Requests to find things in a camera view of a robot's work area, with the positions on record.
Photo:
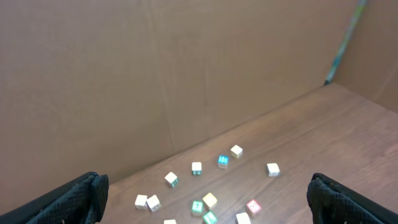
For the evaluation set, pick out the plain wooden block center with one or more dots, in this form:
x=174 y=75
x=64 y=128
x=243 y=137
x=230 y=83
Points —
x=243 y=218

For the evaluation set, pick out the yellow top wooden block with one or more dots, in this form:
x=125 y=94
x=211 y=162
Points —
x=209 y=200

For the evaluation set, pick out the red letter E block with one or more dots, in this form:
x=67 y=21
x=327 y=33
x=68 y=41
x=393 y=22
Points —
x=253 y=208

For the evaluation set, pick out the plain wooden block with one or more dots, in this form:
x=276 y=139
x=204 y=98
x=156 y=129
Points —
x=243 y=218
x=153 y=203

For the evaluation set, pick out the wooden block teal side left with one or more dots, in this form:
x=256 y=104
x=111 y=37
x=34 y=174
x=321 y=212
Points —
x=171 y=179

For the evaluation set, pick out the blue top wooden block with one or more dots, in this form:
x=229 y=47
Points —
x=223 y=162

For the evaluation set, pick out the green letter L block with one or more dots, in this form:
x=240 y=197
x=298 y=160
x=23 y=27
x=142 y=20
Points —
x=210 y=218

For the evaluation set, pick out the plain wooden block upper left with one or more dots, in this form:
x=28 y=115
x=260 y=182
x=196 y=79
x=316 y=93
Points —
x=153 y=203

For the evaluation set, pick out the wooden block red side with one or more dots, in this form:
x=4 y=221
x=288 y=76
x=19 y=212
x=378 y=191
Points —
x=141 y=201

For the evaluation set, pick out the green tape strip corner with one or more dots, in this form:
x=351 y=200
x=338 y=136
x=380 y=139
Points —
x=344 y=43

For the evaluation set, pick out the wooden block yellow side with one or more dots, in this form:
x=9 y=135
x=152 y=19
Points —
x=170 y=221

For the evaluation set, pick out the green numeral four block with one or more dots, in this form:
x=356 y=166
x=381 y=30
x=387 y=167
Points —
x=197 y=208

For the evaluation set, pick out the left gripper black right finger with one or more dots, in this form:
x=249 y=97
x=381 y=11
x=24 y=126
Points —
x=333 y=203

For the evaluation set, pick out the wooden block teal side right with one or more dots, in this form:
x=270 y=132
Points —
x=196 y=168

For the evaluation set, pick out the wooden block isolated right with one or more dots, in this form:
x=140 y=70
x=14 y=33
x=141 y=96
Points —
x=273 y=169

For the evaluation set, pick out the wooden block teal side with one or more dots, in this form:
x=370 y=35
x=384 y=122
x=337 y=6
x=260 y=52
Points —
x=196 y=168
x=171 y=179

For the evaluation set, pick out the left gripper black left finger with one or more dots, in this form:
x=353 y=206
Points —
x=82 y=201

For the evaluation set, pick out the wooden block far right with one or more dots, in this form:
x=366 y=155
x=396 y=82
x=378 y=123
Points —
x=236 y=151

